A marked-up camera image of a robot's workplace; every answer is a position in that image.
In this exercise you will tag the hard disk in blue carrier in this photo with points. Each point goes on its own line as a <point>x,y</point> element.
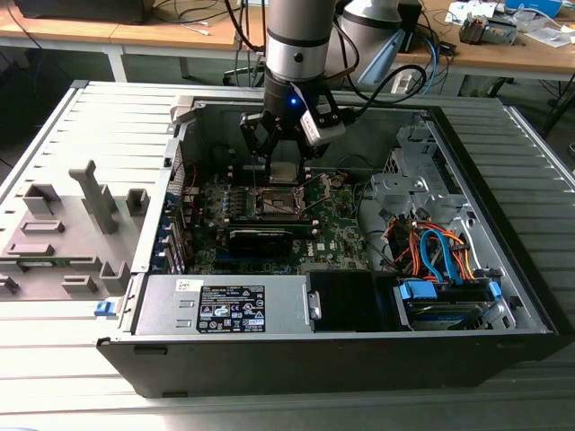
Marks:
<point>442,314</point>

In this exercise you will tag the black desktop box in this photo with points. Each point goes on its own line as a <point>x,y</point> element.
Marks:
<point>81,11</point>

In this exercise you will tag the CPU socket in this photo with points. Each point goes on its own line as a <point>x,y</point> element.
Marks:
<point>278,204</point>

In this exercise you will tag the black graphics card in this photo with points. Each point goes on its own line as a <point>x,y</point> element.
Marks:
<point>260,244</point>

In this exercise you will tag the blue plastic latch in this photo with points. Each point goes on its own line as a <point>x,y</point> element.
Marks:
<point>105,309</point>

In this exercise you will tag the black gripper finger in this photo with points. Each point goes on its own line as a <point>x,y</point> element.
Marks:
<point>303,152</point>
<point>258,134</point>

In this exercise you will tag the wooden desk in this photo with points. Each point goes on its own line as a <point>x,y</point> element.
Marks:
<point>494,56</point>
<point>67,31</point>

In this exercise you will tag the grey metal drive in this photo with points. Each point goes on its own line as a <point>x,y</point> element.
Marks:
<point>501,31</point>

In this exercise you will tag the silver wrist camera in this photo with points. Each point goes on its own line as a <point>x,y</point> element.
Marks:
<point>321,132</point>

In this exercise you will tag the round coin battery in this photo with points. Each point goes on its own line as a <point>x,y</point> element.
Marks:
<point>338,180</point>

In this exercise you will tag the green motherboard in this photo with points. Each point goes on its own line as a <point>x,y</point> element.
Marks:
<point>332,224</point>

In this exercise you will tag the metal disk bay cage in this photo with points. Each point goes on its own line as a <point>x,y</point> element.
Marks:
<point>404,184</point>

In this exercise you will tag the grey parts rack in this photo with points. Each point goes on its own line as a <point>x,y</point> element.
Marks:
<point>67,220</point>

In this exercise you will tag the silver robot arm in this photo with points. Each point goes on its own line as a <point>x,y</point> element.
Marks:
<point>296,36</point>

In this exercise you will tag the silver CPU chip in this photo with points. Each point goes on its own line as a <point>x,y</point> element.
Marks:
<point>284,173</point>

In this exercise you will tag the blue box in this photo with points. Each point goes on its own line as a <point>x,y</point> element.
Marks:
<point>534,6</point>

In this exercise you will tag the green RAM stick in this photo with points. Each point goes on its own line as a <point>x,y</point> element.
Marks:
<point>40,263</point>

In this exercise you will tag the copper CPU cooler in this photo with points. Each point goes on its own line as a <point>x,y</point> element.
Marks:
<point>471,29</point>

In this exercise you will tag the black upright box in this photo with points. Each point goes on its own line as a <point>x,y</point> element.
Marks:
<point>413,27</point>

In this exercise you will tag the grey power supply unit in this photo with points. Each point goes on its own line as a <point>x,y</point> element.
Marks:
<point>157,310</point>

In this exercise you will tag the black PC case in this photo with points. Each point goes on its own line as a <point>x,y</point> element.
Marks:
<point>269,368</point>

